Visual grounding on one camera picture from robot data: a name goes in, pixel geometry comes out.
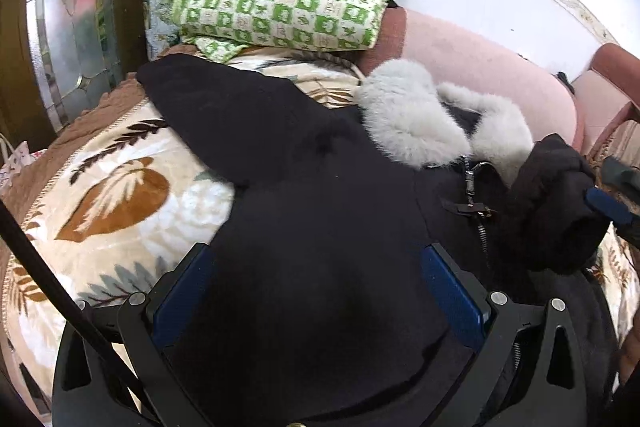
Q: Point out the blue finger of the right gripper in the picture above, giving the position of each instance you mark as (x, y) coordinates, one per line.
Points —
(609, 207)

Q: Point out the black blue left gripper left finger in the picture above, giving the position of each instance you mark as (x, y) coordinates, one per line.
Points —
(123, 373)

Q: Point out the beige leaf pattern blanket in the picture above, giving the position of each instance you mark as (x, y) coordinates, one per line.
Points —
(98, 242)

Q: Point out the white paper bag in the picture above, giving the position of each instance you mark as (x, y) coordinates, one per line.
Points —
(14, 159)

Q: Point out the stained glass wooden door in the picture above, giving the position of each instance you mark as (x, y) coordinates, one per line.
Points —
(58, 57)

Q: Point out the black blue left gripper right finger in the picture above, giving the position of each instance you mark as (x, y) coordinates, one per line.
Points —
(525, 369)

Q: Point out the pink maroon cushion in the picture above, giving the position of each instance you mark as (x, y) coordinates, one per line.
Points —
(606, 95)

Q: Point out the green white checkered folded quilt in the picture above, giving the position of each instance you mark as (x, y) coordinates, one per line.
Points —
(220, 29)

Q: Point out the pink bolster pillow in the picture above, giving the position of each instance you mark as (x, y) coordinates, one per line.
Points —
(452, 53)

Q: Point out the black coat with fur collar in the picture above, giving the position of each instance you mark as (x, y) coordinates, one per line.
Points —
(316, 310)

